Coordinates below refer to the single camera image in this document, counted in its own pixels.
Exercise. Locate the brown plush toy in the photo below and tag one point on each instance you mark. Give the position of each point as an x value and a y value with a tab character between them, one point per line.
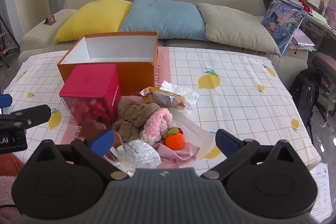
134	111

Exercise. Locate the grey study desk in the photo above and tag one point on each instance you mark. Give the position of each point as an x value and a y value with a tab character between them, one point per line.
320	23

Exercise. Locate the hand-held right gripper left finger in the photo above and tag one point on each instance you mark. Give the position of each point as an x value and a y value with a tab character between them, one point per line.
102	141

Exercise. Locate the grey-green pillow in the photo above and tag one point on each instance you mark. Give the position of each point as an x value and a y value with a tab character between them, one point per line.
236	27

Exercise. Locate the black backpack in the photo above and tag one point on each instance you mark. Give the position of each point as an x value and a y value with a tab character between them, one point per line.
304	92

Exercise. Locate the pink fluffy cloth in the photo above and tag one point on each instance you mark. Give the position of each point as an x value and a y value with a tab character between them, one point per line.
8	197

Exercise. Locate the black step ladder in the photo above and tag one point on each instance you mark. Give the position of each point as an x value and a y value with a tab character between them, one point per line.
5	43

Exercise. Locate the printed figure pillow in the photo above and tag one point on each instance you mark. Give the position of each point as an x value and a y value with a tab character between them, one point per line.
282	22

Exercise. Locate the printed paper sheets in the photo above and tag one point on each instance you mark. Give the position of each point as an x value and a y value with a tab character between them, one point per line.
321	192

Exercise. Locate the orange cardboard box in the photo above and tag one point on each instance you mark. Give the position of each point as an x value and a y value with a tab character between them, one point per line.
136	74

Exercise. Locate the red cloth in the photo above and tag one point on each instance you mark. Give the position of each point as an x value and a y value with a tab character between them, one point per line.
9	165

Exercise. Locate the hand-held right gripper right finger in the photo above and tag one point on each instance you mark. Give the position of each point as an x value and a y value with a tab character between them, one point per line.
225	141

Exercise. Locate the red lidded clear box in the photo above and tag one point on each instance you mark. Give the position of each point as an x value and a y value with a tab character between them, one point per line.
89	79

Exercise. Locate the blue pillow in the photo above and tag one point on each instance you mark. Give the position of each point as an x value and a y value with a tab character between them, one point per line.
162	19

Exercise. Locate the brown pouch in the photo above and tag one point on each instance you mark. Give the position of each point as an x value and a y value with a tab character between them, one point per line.
90	128

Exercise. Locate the pink crocheted toy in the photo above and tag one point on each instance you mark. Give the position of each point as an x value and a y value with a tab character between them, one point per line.
155	124

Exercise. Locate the yellow snack packet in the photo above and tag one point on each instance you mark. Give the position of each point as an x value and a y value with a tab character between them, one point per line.
162	98

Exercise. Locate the orange crocheted fruit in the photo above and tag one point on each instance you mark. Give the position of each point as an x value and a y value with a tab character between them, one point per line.
174	141

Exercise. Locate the small brown stand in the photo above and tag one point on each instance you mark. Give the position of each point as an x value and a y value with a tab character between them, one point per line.
50	20

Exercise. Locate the yellow pillow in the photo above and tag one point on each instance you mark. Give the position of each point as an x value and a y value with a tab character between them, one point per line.
92	19

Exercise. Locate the pink plastic folders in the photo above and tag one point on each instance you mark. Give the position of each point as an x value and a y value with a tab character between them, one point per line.
303	40

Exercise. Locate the pink table sheet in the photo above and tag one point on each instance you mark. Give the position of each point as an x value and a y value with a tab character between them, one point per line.
163	66

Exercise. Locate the silvery ribboned gift pouch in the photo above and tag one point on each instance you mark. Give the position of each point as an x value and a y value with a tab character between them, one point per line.
141	154

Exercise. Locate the pink chair seat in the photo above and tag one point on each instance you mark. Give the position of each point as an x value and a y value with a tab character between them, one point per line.
326	61

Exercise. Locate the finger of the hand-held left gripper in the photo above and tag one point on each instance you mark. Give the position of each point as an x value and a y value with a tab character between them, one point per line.
5	101
36	113

